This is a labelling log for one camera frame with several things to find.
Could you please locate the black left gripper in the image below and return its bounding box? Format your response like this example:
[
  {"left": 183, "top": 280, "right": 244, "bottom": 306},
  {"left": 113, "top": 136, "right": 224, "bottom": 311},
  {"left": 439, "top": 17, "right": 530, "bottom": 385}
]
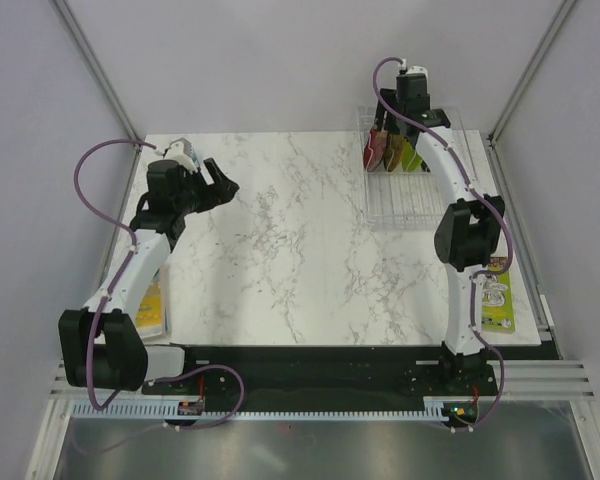
[{"left": 173, "top": 158, "right": 238, "bottom": 215}]

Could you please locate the yellow patterned plate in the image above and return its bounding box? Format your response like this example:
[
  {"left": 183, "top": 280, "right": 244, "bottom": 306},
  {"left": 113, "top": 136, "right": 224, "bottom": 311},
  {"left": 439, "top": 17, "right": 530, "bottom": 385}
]
[{"left": 382, "top": 133, "right": 405, "bottom": 172}]

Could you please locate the red floral plate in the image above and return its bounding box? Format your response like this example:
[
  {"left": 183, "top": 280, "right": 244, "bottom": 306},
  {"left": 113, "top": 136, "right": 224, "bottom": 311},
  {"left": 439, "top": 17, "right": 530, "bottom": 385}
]
[{"left": 363, "top": 130, "right": 389, "bottom": 172}]

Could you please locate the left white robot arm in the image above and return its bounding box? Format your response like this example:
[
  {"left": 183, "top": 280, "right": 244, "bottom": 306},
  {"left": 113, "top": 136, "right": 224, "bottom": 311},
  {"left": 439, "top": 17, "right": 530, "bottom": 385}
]
[{"left": 58, "top": 158, "right": 239, "bottom": 391}]

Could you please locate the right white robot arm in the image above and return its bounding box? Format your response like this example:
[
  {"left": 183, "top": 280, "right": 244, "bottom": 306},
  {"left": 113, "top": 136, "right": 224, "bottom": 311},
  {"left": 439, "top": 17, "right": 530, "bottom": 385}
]
[{"left": 381, "top": 67, "right": 505, "bottom": 394}]

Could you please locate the lime green plate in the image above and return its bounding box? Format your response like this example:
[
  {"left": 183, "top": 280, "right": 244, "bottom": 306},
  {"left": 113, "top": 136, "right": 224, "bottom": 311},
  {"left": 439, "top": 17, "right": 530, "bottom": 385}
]
[{"left": 399, "top": 139, "right": 423, "bottom": 173}]

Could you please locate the yellow white booklet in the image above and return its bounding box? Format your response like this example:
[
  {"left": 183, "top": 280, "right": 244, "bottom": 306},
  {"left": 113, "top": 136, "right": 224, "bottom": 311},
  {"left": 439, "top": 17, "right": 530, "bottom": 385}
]
[{"left": 134, "top": 270, "right": 169, "bottom": 340}]

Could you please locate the green printed booklet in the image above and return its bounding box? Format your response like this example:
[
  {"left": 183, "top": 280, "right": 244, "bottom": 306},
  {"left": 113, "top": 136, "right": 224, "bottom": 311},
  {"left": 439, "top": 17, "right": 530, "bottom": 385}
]
[{"left": 482, "top": 257, "right": 515, "bottom": 334}]

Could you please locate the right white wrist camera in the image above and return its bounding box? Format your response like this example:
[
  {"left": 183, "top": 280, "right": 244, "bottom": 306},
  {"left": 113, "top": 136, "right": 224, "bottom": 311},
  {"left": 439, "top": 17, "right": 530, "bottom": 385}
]
[{"left": 398, "top": 58, "right": 428, "bottom": 77}]

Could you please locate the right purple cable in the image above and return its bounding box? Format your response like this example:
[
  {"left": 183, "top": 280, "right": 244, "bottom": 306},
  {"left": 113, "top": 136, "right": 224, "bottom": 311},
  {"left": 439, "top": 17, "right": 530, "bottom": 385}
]
[{"left": 372, "top": 57, "right": 512, "bottom": 434}]

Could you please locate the purple cable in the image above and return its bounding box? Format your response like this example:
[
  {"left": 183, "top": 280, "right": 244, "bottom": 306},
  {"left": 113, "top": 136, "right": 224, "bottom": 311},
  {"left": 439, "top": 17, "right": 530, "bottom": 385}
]
[
  {"left": 74, "top": 138, "right": 246, "bottom": 454},
  {"left": 372, "top": 57, "right": 512, "bottom": 434}
]

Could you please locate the white wire dish rack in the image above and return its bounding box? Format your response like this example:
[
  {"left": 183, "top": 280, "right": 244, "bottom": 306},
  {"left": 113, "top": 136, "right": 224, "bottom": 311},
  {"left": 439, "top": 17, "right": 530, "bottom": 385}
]
[{"left": 353, "top": 103, "right": 474, "bottom": 232}]

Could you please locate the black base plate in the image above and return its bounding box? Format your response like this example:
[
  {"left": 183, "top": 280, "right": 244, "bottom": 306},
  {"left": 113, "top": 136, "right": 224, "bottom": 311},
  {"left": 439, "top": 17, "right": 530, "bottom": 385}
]
[{"left": 142, "top": 346, "right": 497, "bottom": 411}]

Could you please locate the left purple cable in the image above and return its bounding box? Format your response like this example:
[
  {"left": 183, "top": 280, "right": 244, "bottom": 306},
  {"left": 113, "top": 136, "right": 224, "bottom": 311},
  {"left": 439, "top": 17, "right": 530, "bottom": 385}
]
[{"left": 74, "top": 138, "right": 246, "bottom": 454}]

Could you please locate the aluminium frame rail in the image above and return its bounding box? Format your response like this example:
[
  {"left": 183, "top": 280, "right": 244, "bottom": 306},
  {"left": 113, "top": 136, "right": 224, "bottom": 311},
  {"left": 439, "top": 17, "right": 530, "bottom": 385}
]
[{"left": 50, "top": 360, "right": 595, "bottom": 401}]

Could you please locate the white slotted cable duct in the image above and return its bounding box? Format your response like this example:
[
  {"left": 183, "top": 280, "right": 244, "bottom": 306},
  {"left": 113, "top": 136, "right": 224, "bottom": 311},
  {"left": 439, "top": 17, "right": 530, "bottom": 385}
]
[{"left": 70, "top": 399, "right": 451, "bottom": 422}]

